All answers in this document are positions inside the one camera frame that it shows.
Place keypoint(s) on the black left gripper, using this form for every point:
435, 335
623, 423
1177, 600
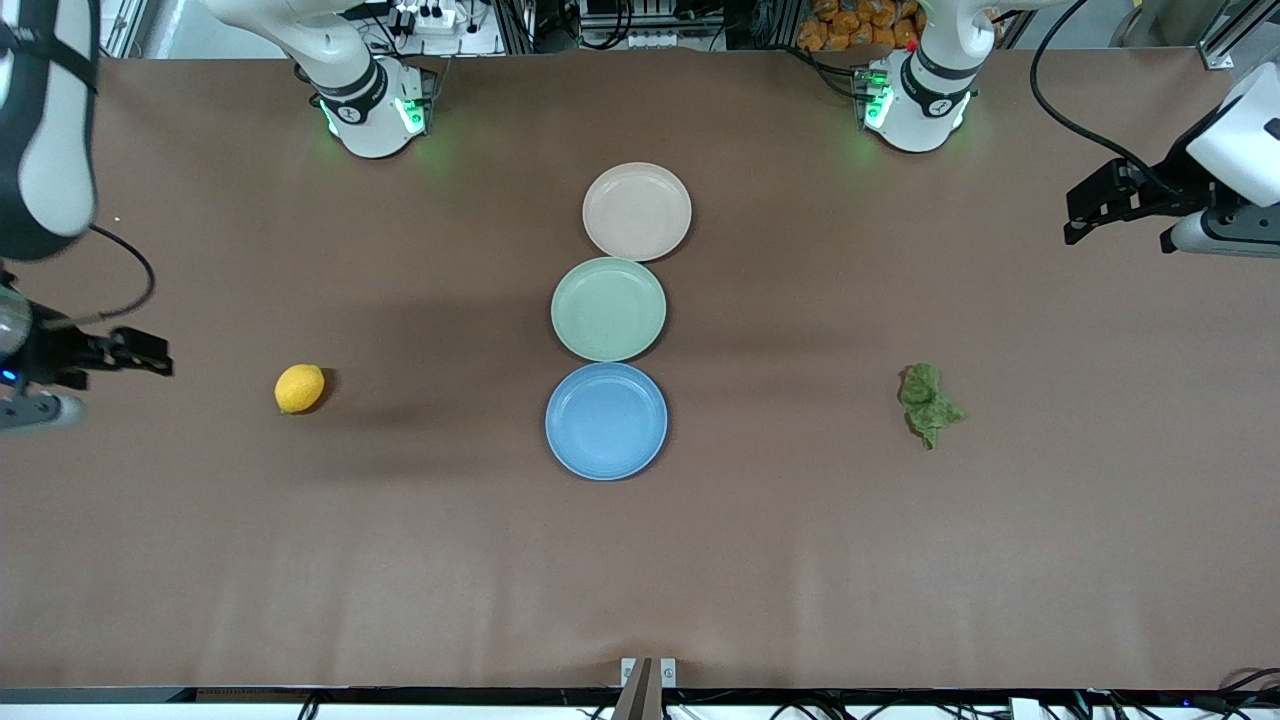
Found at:
1168, 196

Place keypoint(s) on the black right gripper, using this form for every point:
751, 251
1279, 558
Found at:
50, 351

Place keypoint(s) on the yellow lemon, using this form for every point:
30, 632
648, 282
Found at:
299, 388

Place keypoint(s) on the green lettuce leaf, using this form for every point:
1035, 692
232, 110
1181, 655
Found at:
928, 400

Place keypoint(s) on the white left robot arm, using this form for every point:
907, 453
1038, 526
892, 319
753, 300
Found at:
930, 90

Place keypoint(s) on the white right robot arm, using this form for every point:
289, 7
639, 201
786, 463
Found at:
350, 80

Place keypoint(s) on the orange snack bags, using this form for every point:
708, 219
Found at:
850, 25

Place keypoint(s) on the white power strip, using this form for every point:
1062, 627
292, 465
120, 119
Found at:
432, 17

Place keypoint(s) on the beige round plate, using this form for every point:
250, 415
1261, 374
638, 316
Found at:
637, 211

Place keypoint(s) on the green round plate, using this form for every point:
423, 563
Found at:
608, 309

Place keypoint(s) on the blue round plate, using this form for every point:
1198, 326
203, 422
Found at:
606, 421

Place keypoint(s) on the aluminium frame post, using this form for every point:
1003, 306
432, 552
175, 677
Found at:
120, 25
1240, 35

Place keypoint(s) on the brown camera mount bracket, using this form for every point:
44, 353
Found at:
643, 690

